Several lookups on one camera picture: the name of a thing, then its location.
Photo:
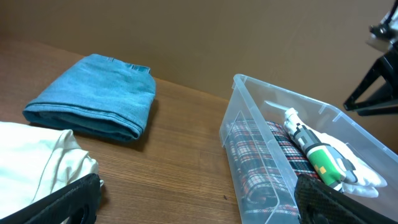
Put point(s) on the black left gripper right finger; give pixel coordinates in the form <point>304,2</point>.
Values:
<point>321,204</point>

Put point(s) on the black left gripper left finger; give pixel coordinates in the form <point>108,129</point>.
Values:
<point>74,203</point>

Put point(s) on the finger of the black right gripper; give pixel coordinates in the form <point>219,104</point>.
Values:
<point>384,100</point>

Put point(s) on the white printed t-shirt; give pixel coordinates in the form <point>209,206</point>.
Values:
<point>333,160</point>

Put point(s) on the plaid flannel shirt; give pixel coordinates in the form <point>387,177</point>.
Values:
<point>265,196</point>

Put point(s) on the clear plastic storage container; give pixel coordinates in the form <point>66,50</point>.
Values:
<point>266,104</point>

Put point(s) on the folded cream cloth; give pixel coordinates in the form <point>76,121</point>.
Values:
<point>36,162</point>

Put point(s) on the folded blue denim jeans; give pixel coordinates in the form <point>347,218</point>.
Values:
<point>100,96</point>

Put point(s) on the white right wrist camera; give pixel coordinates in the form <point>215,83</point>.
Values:
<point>384,35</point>

